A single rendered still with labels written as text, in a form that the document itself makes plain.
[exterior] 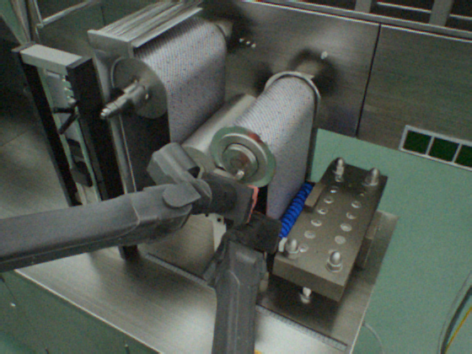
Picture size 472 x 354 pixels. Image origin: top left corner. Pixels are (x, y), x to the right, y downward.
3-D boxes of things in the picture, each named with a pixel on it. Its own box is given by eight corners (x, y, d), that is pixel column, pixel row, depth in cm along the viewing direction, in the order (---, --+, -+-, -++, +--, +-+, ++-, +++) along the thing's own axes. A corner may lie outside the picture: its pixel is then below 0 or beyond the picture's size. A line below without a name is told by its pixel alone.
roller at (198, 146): (175, 180, 100) (169, 139, 92) (227, 126, 117) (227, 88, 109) (218, 196, 96) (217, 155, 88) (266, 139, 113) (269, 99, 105)
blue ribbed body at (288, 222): (269, 242, 100) (270, 232, 98) (303, 188, 114) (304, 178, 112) (282, 247, 99) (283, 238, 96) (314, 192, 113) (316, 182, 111)
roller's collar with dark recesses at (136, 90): (112, 111, 88) (106, 84, 84) (131, 99, 92) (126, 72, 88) (136, 120, 86) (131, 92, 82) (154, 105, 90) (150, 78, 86)
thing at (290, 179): (264, 243, 99) (268, 185, 87) (302, 184, 115) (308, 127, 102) (266, 244, 99) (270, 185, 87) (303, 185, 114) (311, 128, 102)
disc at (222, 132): (208, 170, 92) (213, 115, 82) (209, 168, 92) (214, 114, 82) (269, 198, 88) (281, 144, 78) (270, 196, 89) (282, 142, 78)
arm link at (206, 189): (190, 222, 65) (216, 197, 63) (164, 190, 67) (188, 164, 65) (210, 220, 71) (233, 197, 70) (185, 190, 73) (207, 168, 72)
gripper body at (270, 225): (276, 252, 89) (263, 262, 82) (233, 234, 92) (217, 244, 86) (283, 223, 87) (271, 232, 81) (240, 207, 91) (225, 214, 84)
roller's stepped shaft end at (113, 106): (97, 121, 83) (93, 107, 81) (117, 107, 87) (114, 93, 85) (109, 126, 82) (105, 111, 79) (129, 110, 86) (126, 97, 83)
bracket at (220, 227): (206, 276, 106) (200, 185, 86) (220, 258, 110) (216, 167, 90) (224, 283, 104) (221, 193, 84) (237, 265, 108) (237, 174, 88)
